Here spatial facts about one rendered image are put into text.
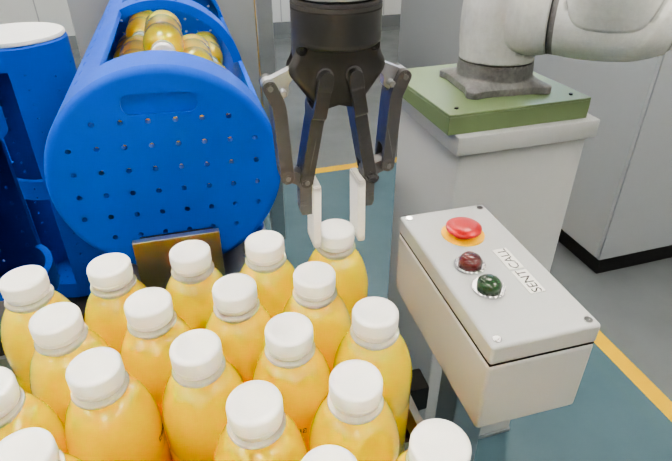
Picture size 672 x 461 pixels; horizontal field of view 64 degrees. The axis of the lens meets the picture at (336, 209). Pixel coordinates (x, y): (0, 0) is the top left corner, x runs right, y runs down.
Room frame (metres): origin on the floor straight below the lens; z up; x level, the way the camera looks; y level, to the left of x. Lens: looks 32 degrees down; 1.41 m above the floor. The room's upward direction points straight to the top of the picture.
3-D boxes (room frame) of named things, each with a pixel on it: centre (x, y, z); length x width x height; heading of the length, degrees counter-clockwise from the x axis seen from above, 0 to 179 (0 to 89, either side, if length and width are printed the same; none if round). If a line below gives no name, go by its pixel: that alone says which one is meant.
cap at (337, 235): (0.46, 0.00, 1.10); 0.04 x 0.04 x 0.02
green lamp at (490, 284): (0.37, -0.14, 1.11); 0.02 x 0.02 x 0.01
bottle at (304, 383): (0.31, 0.04, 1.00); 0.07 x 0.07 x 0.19
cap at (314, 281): (0.38, 0.02, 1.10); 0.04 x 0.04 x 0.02
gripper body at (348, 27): (0.45, 0.00, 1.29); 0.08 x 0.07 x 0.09; 105
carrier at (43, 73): (1.59, 0.94, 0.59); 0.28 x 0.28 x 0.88
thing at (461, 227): (0.45, -0.13, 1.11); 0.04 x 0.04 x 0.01
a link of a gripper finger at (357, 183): (0.46, -0.02, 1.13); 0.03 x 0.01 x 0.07; 15
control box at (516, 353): (0.41, -0.14, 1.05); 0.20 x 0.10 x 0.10; 15
